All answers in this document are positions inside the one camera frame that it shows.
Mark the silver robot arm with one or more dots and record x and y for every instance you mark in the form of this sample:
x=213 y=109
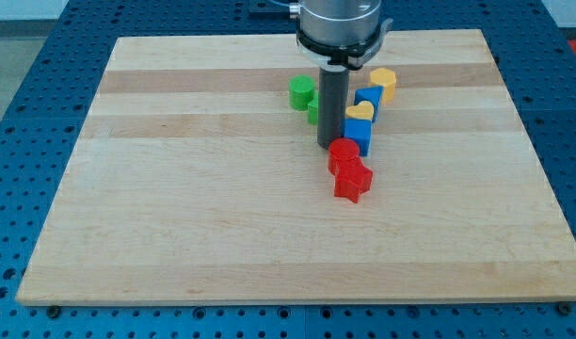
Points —
x=338 y=22

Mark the red star block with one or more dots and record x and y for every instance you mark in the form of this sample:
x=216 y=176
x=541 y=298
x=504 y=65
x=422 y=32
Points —
x=352 y=179

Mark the red cylinder block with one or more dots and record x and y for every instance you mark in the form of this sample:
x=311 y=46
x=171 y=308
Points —
x=341 y=150

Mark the green block behind rod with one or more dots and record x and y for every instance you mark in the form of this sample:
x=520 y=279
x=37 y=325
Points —
x=312 y=109

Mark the blue cube block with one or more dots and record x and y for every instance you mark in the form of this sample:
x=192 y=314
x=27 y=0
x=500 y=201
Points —
x=360 y=131

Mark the green cylinder block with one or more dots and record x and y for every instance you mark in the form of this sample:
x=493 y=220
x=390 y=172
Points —
x=301 y=92

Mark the wooden board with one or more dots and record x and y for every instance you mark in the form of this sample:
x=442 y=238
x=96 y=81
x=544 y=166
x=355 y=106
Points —
x=193 y=182

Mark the yellow heart block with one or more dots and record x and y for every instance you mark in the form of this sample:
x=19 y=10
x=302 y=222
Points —
x=364 y=110

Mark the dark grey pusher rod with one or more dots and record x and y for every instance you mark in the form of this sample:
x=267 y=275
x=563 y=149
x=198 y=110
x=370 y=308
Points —
x=333 y=92

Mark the blue triangle block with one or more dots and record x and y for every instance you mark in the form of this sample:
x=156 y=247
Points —
x=372 y=95

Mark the yellow hexagon block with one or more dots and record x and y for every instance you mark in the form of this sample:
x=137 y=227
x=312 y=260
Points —
x=385 y=78

